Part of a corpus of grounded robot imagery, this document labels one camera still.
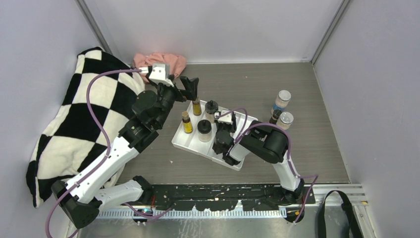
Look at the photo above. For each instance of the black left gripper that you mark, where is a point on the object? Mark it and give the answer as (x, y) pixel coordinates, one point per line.
(190, 85)

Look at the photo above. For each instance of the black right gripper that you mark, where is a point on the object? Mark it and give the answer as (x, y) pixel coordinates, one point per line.
(234, 127)

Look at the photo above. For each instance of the taped black lid spice jar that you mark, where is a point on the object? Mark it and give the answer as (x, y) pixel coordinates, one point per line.
(211, 107)

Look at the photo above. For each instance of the black lid handled spice jar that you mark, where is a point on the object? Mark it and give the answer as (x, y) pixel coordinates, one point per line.
(204, 130)

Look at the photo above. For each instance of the yellow label bottle taped cap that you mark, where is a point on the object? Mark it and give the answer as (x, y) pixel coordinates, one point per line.
(186, 121)

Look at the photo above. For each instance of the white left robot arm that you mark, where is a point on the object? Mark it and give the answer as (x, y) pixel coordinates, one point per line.
(82, 198)

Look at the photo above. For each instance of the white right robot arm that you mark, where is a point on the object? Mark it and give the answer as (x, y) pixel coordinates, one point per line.
(268, 142)

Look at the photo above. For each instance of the pink crumpled cloth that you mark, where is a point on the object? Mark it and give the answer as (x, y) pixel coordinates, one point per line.
(177, 63)

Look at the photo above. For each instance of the white divided organizer tray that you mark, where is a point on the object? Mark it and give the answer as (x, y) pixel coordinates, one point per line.
(190, 142)

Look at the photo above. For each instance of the small taped black cap bottle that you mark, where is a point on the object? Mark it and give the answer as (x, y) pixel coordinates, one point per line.
(275, 116)

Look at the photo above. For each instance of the silver lid blue label jar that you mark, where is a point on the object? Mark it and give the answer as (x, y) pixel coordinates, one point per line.
(285, 120)

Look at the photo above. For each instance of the silver lid peppercorn jar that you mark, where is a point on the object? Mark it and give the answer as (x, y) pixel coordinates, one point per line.
(281, 101)

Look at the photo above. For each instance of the black white checkered blanket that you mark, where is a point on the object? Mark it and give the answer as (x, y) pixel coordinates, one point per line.
(97, 104)

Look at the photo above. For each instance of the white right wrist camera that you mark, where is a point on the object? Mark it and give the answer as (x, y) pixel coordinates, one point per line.
(227, 117)

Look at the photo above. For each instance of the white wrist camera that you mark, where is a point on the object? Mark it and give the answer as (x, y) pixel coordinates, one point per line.
(158, 73)
(227, 117)

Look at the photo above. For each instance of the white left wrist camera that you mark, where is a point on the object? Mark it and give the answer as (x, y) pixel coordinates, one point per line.
(158, 73)

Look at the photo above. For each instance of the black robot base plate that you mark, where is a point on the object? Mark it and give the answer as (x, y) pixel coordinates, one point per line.
(222, 197)

